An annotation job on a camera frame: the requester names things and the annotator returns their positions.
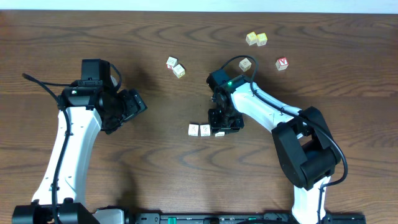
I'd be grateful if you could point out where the white wooden block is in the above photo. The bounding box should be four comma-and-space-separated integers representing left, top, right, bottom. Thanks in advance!
215, 131, 225, 137

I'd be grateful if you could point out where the blue letter X block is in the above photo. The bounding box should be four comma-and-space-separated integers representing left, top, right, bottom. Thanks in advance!
200, 124, 211, 137

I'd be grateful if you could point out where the green letter J block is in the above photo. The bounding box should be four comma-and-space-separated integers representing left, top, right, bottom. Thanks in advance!
188, 124, 199, 136

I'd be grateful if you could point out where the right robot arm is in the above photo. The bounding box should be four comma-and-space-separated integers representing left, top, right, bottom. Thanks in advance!
206, 74, 346, 223

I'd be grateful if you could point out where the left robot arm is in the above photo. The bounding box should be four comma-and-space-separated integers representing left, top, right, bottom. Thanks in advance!
12, 90, 147, 224

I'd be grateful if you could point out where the plain drawing wooden block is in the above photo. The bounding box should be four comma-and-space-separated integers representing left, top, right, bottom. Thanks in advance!
239, 58, 252, 72

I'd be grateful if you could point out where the yellow letter wooden block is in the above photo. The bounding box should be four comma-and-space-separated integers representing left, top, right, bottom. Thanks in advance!
173, 64, 186, 78

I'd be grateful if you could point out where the red number 3 block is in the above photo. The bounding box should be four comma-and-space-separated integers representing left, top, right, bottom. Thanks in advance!
166, 57, 178, 70

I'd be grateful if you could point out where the red letter V block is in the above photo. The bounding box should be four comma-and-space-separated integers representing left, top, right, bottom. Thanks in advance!
275, 57, 289, 71

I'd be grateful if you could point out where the pale yellow block left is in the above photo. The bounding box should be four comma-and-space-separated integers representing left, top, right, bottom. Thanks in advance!
246, 32, 257, 45

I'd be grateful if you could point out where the yellow block right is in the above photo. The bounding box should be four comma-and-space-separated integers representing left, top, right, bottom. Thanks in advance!
256, 33, 268, 47

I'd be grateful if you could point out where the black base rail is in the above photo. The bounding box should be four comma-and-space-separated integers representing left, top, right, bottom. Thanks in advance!
134, 213, 366, 224

